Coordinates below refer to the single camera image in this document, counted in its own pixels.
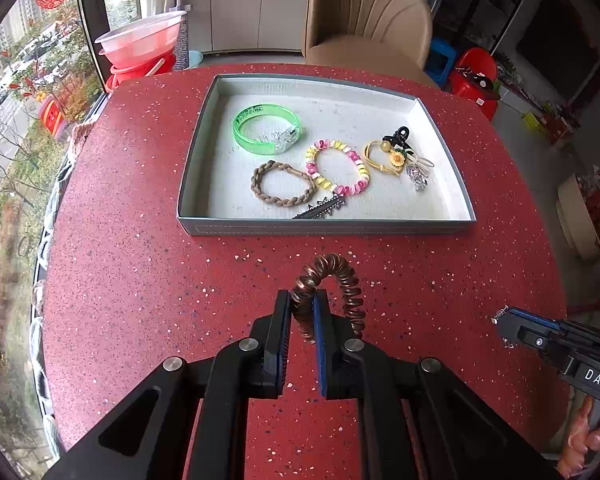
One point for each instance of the pink translucent basin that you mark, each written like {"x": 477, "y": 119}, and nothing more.
{"x": 140, "y": 42}

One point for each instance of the crystal charm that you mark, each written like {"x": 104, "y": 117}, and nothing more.
{"x": 417, "y": 180}

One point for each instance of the person's right hand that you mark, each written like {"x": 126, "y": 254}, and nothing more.
{"x": 585, "y": 442}

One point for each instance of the white cabinet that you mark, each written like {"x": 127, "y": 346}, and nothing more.
{"x": 240, "y": 10}

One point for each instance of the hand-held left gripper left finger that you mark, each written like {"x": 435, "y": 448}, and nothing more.
{"x": 282, "y": 350}

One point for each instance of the grey jewelry tray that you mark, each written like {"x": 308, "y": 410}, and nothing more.
{"x": 330, "y": 227}

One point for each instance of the red bucket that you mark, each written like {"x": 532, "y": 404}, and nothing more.
{"x": 135, "y": 75}

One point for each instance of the tan upholstered chair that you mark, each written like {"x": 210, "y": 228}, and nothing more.
{"x": 370, "y": 20}

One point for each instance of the red plastic stool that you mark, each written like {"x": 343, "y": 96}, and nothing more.
{"x": 475, "y": 105}

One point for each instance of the dark rhinestone hair clip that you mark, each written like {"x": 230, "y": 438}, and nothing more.
{"x": 325, "y": 207}

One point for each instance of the round beige container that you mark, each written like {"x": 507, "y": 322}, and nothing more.
{"x": 580, "y": 220}

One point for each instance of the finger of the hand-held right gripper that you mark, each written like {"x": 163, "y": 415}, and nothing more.
{"x": 530, "y": 337}
{"x": 535, "y": 317}

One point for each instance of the red outdoor ornament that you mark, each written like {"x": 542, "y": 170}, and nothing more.
{"x": 51, "y": 115}

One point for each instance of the blue plastic stool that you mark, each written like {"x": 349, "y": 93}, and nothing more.
{"x": 440, "y": 60}

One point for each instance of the black hair claw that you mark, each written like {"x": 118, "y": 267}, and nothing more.
{"x": 402, "y": 132}

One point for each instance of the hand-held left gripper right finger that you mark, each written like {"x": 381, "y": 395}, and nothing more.
{"x": 322, "y": 355}

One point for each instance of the light blue basin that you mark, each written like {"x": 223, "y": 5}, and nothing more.
{"x": 194, "y": 59}

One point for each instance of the dark item on stool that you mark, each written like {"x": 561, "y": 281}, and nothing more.
{"x": 480, "y": 81}

